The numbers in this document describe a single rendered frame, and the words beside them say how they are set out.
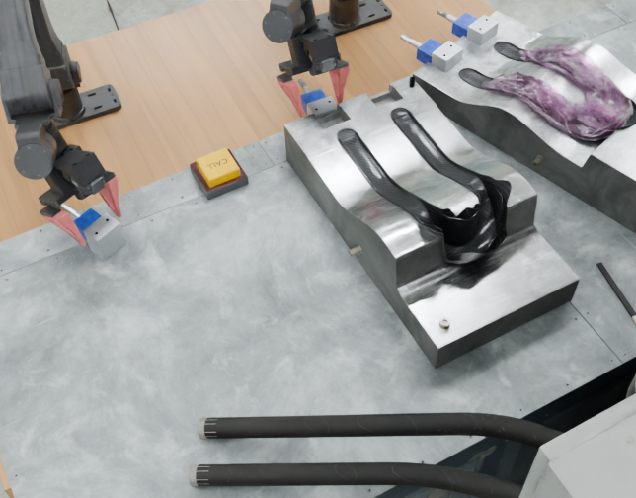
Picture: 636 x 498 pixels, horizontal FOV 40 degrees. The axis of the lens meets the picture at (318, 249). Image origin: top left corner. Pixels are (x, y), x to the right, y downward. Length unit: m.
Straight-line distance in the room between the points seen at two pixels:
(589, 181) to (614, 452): 1.02
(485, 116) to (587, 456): 1.12
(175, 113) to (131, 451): 0.70
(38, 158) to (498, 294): 0.72
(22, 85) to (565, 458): 1.05
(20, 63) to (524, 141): 0.85
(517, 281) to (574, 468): 0.85
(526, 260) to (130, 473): 0.68
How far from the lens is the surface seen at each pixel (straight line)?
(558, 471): 0.57
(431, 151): 1.53
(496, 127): 1.63
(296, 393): 1.33
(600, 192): 1.57
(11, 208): 1.65
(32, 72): 1.41
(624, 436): 0.59
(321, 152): 1.51
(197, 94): 1.77
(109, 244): 1.50
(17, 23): 1.42
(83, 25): 3.33
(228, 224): 1.53
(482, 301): 1.36
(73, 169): 1.36
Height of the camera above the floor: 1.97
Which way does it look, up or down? 52 degrees down
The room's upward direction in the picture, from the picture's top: 2 degrees counter-clockwise
